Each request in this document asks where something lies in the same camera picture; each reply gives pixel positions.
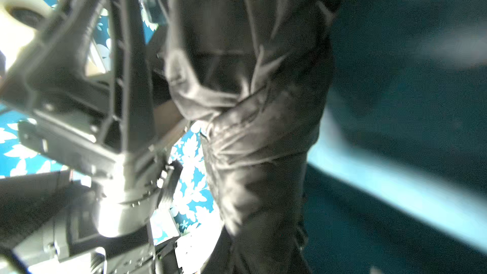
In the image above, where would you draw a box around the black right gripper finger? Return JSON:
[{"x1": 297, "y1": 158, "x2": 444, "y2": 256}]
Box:
[{"x1": 1, "y1": 0, "x2": 182, "y2": 183}]

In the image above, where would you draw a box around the black umbrella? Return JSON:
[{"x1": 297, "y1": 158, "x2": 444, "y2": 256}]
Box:
[{"x1": 165, "y1": 0, "x2": 339, "y2": 273}]

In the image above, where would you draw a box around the teal drawer cabinet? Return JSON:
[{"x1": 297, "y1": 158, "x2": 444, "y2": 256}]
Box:
[{"x1": 304, "y1": 0, "x2": 486, "y2": 273}]

